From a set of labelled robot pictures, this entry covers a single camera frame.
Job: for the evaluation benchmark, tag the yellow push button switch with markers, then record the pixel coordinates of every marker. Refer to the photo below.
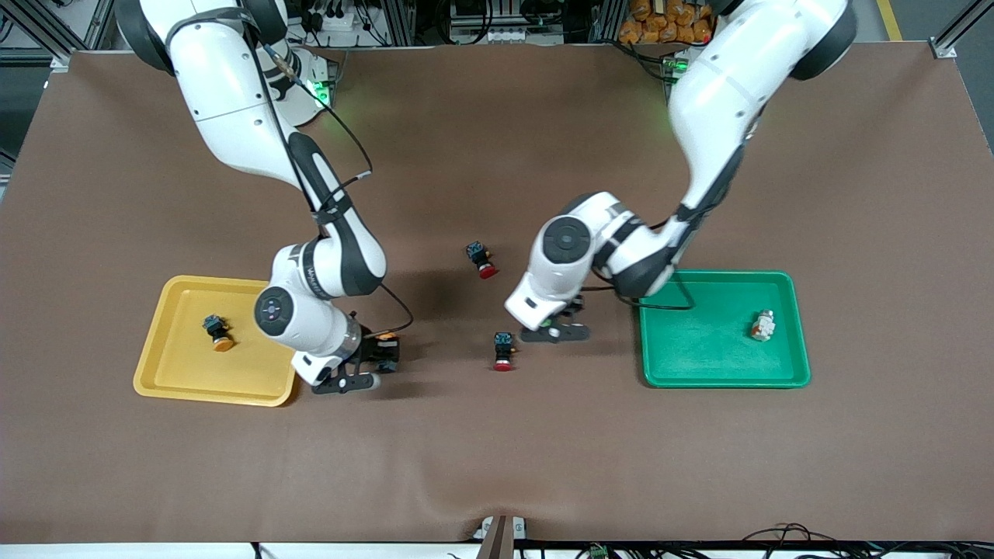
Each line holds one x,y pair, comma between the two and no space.
217,332
386,337

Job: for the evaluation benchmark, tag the white button switch orange side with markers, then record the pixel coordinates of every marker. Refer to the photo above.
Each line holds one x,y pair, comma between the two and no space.
763,326

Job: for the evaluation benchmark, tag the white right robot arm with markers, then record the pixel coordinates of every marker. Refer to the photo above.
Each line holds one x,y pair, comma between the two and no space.
233,101

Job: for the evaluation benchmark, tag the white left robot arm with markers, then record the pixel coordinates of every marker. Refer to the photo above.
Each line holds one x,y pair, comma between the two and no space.
722,93

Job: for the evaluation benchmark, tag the brown table cover mat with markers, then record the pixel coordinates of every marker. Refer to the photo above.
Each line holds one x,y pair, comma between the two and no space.
497,442

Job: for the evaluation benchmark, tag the green plastic tray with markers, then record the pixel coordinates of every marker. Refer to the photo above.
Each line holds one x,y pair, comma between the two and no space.
714,341

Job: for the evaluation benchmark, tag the yellow plastic tray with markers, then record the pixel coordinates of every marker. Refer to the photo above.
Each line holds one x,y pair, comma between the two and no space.
186,357

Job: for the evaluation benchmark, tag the pile of orange items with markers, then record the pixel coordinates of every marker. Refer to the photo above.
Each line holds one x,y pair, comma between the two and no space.
660,23

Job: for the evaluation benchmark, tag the white power strip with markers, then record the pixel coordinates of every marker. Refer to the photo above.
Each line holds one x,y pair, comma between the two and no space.
342,27

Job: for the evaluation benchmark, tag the red push button switch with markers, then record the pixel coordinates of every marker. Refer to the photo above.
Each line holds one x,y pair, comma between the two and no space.
504,351
481,258

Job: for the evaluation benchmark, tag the metal table edge bracket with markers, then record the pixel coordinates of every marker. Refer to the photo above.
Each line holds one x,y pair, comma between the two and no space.
501,534

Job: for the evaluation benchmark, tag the aluminium frame post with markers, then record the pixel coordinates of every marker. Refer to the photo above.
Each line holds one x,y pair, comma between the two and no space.
404,19
606,19

